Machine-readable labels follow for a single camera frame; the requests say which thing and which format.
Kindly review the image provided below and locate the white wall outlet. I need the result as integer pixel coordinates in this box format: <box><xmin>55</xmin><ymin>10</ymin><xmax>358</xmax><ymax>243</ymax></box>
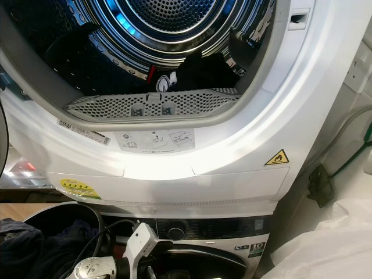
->
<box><xmin>349</xmin><ymin>49</ymin><xmax>372</xmax><ymax>91</ymax></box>

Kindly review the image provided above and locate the black garment in drum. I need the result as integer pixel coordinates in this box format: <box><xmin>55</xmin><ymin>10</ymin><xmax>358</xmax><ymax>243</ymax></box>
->
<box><xmin>171</xmin><ymin>52</ymin><xmax>239</xmax><ymax>94</ymax></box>

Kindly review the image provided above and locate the green cable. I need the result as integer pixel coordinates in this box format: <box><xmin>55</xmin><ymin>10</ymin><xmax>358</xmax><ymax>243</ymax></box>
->
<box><xmin>328</xmin><ymin>125</ymin><xmax>372</xmax><ymax>178</ymax></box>

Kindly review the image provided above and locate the yellow triangle warning sticker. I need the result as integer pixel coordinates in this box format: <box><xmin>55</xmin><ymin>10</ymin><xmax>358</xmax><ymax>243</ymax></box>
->
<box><xmin>264</xmin><ymin>149</ymin><xmax>290</xmax><ymax>166</ymax></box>

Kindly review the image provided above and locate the round grey dryer door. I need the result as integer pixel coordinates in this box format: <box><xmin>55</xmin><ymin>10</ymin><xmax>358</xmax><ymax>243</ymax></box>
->
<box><xmin>0</xmin><ymin>108</ymin><xmax>9</xmax><ymax>175</ymax></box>

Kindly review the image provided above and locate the black warranty sticker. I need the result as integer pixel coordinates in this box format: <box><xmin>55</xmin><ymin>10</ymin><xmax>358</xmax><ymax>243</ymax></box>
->
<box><xmin>249</xmin><ymin>241</ymin><xmax>267</xmax><ymax>259</ymax></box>

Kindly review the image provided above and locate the white mesh laundry bag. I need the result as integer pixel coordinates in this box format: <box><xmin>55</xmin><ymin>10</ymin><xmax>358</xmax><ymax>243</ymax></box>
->
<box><xmin>259</xmin><ymin>198</ymin><xmax>372</xmax><ymax>279</ymax></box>

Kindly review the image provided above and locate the dark glass washer door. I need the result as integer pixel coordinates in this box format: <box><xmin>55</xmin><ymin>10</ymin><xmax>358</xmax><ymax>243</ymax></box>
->
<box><xmin>154</xmin><ymin>244</ymin><xmax>249</xmax><ymax>279</ymax></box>

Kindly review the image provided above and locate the white instruction sticker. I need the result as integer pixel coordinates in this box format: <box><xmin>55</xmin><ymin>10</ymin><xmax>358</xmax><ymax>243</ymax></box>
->
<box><xmin>115</xmin><ymin>128</ymin><xmax>195</xmax><ymax>153</ymax></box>

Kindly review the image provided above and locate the grey perforated lint filter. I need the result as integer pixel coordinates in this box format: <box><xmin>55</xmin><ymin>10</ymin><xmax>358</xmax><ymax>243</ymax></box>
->
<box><xmin>65</xmin><ymin>87</ymin><xmax>240</xmax><ymax>121</ymax></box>

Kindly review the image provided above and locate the white barcode label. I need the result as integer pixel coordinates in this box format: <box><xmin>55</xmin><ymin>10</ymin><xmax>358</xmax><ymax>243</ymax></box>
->
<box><xmin>57</xmin><ymin>119</ymin><xmax>111</xmax><ymax>145</ymax></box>

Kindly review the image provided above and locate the grey hose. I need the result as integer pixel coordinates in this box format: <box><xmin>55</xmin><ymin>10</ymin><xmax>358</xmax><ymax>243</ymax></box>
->
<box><xmin>302</xmin><ymin>105</ymin><xmax>372</xmax><ymax>175</ymax></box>

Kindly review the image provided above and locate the dark green wall plug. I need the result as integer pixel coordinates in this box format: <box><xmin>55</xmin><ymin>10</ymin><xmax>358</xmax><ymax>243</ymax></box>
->
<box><xmin>307</xmin><ymin>164</ymin><xmax>335</xmax><ymax>208</ymax></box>

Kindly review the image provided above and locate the white clothing tag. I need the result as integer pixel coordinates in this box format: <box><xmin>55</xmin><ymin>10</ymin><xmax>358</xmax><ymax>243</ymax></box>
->
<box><xmin>156</xmin><ymin>73</ymin><xmax>178</xmax><ymax>92</ymax></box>

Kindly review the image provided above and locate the white washing machine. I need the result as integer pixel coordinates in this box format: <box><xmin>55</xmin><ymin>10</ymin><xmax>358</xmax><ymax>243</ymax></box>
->
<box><xmin>93</xmin><ymin>201</ymin><xmax>274</xmax><ymax>279</ymax></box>

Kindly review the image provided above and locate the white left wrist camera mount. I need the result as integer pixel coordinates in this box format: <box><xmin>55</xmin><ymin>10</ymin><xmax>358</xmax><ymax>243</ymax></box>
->
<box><xmin>122</xmin><ymin>223</ymin><xmax>159</xmax><ymax>274</ymax></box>

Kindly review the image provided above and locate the yellow green energy sticker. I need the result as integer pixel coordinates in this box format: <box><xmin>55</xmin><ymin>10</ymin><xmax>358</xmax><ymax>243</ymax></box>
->
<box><xmin>59</xmin><ymin>178</ymin><xmax>101</xmax><ymax>200</ymax></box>

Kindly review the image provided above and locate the white tumble dryer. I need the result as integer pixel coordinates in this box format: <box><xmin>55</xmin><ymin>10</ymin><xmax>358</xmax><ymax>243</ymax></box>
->
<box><xmin>0</xmin><ymin>0</ymin><xmax>355</xmax><ymax>210</ymax></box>

